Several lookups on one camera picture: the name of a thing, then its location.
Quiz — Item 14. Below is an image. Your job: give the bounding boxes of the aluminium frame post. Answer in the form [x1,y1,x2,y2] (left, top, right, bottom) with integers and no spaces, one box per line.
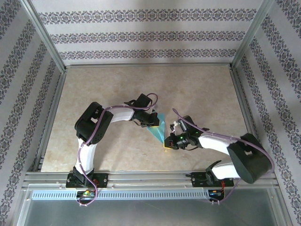
[230,0,276,71]
[20,0,67,73]

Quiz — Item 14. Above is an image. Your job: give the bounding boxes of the grey sheet metal panel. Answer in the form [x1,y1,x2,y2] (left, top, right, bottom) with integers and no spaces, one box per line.
[14,188,290,226]

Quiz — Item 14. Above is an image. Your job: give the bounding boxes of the long aluminium frame rail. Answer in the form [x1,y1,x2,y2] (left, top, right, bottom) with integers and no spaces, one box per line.
[64,63,233,69]

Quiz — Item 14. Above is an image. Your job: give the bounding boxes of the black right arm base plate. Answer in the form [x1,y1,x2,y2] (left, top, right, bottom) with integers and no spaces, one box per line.
[190,171,235,188]

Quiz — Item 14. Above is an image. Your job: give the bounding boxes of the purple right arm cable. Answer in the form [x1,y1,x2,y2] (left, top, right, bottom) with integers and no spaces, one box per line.
[172,108,276,205]

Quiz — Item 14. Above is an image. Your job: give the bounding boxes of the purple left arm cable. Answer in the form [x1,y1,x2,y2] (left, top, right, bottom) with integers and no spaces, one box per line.
[75,93,158,207]

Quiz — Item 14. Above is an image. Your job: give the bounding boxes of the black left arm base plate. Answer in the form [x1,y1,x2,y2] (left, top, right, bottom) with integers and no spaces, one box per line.
[65,173,109,189]

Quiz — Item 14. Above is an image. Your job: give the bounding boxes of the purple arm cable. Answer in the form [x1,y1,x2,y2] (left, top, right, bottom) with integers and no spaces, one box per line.
[75,93,158,207]
[172,108,276,205]

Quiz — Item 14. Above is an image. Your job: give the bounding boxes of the slotted grey cable duct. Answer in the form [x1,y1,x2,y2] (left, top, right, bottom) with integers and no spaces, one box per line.
[31,189,226,201]

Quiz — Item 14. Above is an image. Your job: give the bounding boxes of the short aluminium frame rail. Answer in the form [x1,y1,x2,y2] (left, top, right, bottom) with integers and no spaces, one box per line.
[32,70,68,172]
[229,68,273,170]

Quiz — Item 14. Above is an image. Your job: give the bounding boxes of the wide aluminium base rail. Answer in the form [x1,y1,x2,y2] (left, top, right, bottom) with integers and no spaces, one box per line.
[22,171,279,189]

